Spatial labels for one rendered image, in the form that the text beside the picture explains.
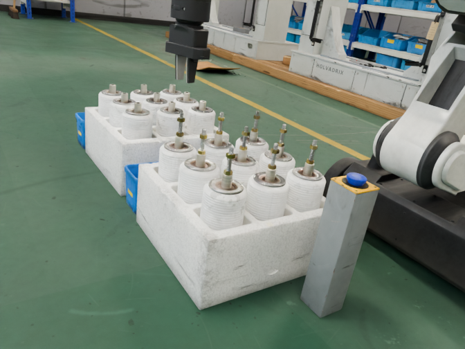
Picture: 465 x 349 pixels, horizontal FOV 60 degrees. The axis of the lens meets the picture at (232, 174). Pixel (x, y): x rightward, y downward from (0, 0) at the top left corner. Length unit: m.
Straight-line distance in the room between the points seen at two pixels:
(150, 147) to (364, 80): 2.21
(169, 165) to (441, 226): 0.69
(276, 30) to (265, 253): 3.56
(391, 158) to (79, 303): 0.77
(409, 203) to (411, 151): 0.21
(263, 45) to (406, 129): 3.31
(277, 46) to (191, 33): 3.44
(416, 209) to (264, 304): 0.48
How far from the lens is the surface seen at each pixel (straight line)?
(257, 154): 1.13
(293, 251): 0.98
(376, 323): 1.01
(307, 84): 3.51
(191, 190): 0.93
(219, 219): 0.84
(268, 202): 0.90
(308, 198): 0.98
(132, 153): 1.27
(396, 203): 1.18
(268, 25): 4.25
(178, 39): 0.97
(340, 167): 1.31
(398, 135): 1.03
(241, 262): 0.89
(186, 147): 1.04
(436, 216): 1.14
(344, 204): 0.83
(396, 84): 3.05
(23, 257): 1.08
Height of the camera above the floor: 0.62
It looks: 24 degrees down
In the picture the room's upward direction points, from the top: 8 degrees clockwise
